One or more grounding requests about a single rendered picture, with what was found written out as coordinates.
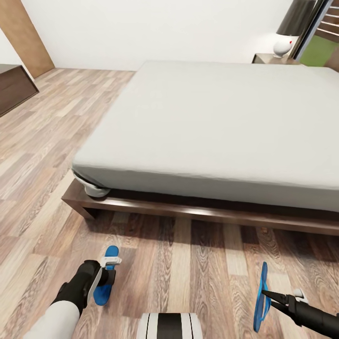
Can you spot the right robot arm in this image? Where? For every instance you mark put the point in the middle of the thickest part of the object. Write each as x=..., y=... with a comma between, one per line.
x=297, y=307

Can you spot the sandal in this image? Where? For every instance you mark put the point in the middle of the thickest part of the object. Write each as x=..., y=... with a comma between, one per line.
x=102, y=294
x=258, y=315

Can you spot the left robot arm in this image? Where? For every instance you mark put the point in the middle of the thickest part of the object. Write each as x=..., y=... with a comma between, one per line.
x=60, y=319

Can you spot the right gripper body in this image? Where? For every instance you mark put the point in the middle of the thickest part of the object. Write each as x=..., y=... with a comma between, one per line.
x=305, y=315

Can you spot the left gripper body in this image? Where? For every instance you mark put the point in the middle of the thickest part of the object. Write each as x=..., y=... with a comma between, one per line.
x=109, y=277

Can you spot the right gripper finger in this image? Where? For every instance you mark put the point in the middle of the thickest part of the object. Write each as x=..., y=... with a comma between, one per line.
x=281, y=298
x=281, y=307

